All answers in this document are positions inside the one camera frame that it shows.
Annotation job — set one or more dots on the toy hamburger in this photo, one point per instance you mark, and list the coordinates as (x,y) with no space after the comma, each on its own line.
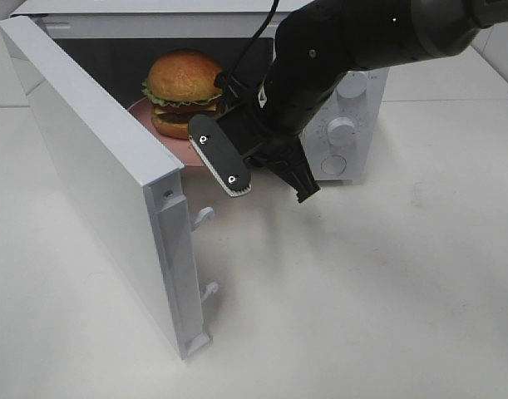
(181,85)

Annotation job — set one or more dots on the white microwave door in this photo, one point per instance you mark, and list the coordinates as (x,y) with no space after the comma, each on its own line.
(121,179)

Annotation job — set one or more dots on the white microwave oven body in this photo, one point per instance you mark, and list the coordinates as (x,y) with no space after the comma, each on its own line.
(116,41)

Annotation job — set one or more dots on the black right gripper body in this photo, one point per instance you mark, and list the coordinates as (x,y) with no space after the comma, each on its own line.
(263,118)

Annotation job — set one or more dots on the pink round plate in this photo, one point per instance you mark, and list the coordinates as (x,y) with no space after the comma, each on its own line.
(170,141)

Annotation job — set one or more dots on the lower white timer knob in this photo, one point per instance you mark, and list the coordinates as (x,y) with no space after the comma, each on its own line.
(341,131)

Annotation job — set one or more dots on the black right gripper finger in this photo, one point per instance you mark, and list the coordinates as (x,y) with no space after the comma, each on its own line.
(290,164)

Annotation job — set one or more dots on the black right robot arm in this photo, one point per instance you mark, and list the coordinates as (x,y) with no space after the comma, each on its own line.
(315,47)

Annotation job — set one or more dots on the upper white power knob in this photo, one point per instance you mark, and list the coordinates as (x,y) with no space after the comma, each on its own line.
(353,85)

